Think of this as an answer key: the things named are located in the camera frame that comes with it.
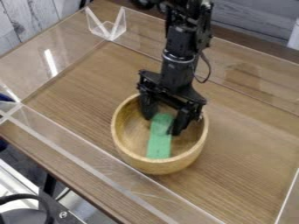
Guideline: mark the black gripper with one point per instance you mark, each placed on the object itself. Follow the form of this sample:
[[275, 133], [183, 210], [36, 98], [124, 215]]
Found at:
[[171, 87]]

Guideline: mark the brown wooden bowl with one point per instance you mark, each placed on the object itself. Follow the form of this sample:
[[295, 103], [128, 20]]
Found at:
[[130, 130]]

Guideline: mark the green rectangular block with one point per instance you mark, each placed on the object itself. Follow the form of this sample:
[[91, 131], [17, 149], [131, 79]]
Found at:
[[160, 138]]

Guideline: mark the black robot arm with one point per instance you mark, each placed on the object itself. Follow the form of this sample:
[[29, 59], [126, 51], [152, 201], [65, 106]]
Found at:
[[188, 36]]

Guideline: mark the clear acrylic corner bracket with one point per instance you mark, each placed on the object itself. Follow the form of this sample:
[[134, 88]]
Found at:
[[105, 29]]

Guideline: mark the clear acrylic front wall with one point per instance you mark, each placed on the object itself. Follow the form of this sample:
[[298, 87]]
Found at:
[[122, 190]]

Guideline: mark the black metal mount plate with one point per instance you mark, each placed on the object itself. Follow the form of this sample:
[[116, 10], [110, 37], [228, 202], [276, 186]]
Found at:
[[60, 213]]

